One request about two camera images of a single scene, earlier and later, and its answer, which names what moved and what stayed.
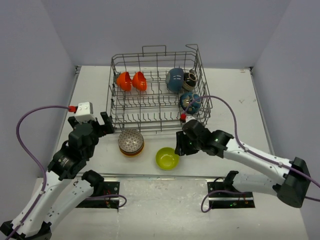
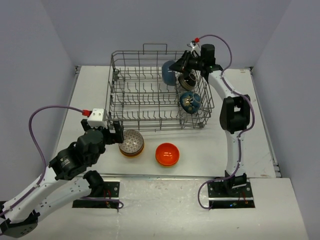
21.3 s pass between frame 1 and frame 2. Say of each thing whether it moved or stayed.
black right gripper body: moved
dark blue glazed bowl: moved
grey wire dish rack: stayed
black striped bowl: stayed
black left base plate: stayed
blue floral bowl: stayed
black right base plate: stayed
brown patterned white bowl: stayed
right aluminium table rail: stayed
